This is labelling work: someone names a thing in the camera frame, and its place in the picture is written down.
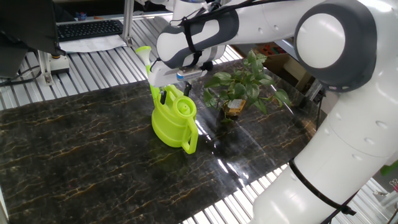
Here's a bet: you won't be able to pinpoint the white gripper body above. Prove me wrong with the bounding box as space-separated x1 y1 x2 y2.
147 58 208 88

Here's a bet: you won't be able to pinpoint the lime green watering can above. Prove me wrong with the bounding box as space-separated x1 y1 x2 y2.
135 45 200 155

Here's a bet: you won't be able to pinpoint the green potted plant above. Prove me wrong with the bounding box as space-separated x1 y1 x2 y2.
202 49 292 124

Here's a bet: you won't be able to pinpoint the white paper sheet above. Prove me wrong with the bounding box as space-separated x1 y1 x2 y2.
58 34 128 54

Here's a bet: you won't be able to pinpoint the black keyboard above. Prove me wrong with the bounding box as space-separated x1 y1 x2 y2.
57 19 124 43

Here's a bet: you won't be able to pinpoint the dark marble pattern mat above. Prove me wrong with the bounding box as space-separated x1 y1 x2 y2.
0 58 332 224

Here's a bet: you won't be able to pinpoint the red orange packets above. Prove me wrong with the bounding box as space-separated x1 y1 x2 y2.
259 43 285 57

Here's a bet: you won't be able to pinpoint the brown cardboard box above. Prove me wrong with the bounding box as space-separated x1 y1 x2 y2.
231 43 315 93

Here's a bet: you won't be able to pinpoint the aluminium shelf leg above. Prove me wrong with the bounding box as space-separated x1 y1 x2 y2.
304 79 324 102

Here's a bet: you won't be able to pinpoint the black monitor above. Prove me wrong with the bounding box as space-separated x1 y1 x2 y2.
0 0 67 79

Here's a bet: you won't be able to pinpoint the black forearm strap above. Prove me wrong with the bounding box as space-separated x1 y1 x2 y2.
181 17 203 68

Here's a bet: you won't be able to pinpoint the aluminium horizontal frame rail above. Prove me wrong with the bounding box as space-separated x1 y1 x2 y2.
57 11 172 26

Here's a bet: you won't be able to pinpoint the aluminium vertical frame post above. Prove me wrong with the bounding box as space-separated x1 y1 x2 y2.
120 0 136 47

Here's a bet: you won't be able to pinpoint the grey metal shelf rail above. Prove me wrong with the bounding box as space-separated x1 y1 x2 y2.
275 39 312 68

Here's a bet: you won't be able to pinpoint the aluminium upright bracket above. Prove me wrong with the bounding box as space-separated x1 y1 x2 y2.
37 49 54 86

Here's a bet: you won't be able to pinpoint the thin black hanging cable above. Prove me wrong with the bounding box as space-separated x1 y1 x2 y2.
315 90 326 131

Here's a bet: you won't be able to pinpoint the black cables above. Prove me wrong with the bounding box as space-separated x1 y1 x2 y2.
0 64 43 88

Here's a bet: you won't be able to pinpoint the black strap with knot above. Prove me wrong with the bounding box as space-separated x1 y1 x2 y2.
288 159 358 216

